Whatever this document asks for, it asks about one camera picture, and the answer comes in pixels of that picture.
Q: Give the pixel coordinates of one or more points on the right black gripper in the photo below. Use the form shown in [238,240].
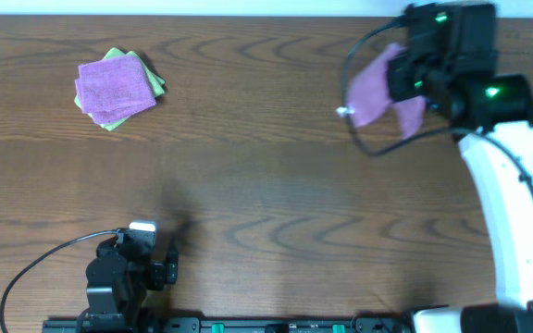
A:
[399,77]

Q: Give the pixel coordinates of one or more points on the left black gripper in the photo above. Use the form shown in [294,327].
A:
[168,270]

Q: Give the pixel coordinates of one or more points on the purple microfibre cloth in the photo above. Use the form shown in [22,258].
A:
[368,96]

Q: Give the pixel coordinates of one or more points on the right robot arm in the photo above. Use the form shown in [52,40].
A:
[451,59]

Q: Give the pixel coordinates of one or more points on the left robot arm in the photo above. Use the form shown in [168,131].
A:
[118,281]

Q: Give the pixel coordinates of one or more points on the folded purple cloth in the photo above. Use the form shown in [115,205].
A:
[115,88]

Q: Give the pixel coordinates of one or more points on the folded green cloth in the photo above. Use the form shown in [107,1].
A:
[152,78]

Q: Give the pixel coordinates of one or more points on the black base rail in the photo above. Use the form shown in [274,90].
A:
[364,324]

